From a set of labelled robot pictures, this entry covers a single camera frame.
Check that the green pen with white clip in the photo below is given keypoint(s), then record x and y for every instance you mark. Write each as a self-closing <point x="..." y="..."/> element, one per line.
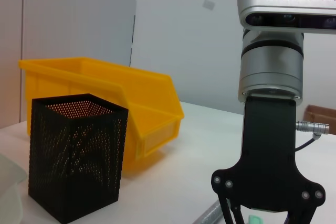
<point x="255" y="220"/>

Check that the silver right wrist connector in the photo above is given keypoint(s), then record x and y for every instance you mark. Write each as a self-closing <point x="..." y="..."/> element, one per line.
<point x="312" y="125"/>

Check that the grey glitter pen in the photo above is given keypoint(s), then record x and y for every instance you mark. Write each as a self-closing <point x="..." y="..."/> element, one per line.
<point x="210" y="212"/>

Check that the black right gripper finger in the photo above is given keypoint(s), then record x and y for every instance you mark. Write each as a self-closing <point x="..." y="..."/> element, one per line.
<point x="231" y="212"/>
<point x="302" y="214"/>

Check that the yellow plastic bin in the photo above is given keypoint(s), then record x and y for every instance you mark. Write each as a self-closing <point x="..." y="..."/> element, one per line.
<point x="147" y="90"/>

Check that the black mesh pen holder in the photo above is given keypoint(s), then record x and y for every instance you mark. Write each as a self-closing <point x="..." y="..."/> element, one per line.
<point x="73" y="161"/>

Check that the green glass fruit plate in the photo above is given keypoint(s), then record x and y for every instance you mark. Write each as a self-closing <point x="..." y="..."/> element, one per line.
<point x="10" y="182"/>

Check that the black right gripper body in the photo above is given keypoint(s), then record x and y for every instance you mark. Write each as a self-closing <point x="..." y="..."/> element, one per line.
<point x="267" y="155"/>

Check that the brown cardboard box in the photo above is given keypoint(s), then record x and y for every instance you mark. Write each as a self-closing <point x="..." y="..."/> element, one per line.
<point x="320" y="113"/>

